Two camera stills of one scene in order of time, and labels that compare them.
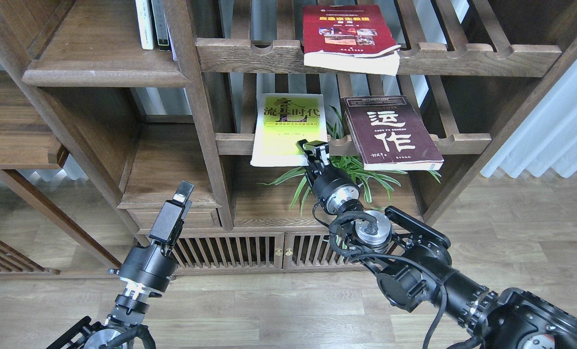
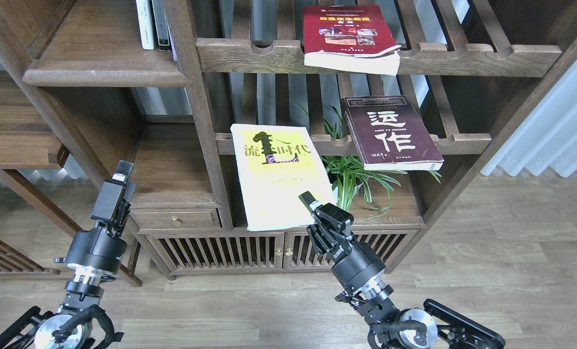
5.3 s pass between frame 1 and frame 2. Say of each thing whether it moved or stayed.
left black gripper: moved
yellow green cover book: moved
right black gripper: moved
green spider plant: stayed
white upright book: stayed
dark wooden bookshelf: stayed
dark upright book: stayed
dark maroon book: stayed
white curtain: stayed
